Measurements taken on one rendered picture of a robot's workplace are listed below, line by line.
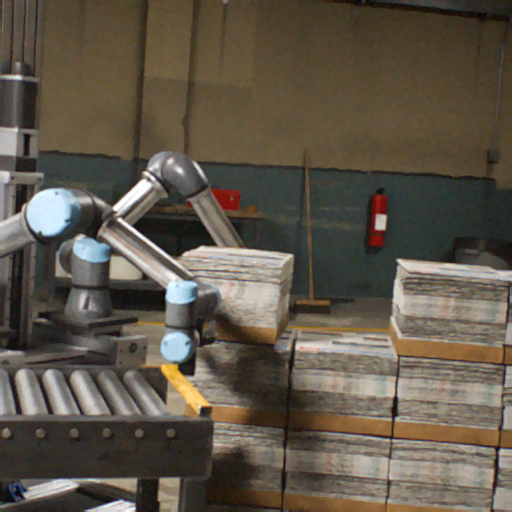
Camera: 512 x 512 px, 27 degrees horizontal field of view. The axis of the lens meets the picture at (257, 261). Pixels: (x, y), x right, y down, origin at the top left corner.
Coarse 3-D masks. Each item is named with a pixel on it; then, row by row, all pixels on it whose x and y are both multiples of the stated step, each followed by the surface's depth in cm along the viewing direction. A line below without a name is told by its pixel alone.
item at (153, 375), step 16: (16, 368) 257; (32, 368) 258; (48, 368) 259; (64, 368) 260; (80, 368) 261; (96, 368) 263; (112, 368) 264; (128, 368) 265; (144, 368) 267; (160, 368) 268; (96, 384) 262; (160, 384) 267; (16, 400) 258; (48, 400) 260
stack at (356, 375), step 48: (288, 336) 314; (336, 336) 321; (384, 336) 327; (192, 384) 298; (240, 384) 297; (288, 384) 306; (336, 384) 296; (384, 384) 294; (432, 384) 294; (480, 384) 293; (240, 432) 298; (288, 432) 316; (336, 432) 298; (240, 480) 299; (288, 480) 299; (336, 480) 298; (384, 480) 297; (432, 480) 295; (480, 480) 294
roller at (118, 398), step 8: (104, 376) 256; (112, 376) 255; (104, 384) 251; (112, 384) 247; (120, 384) 248; (104, 392) 248; (112, 392) 241; (120, 392) 239; (112, 400) 237; (120, 400) 232; (128, 400) 232; (112, 408) 235; (120, 408) 227; (128, 408) 225; (136, 408) 226
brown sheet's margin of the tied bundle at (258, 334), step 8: (216, 328) 296; (224, 328) 296; (232, 328) 296; (240, 328) 295; (248, 328) 295; (256, 328) 295; (264, 328) 295; (272, 328) 294; (280, 328) 304; (224, 336) 296; (232, 336) 296; (240, 336) 296; (248, 336) 295; (256, 336) 295; (264, 336) 295; (272, 336) 295; (280, 336) 307
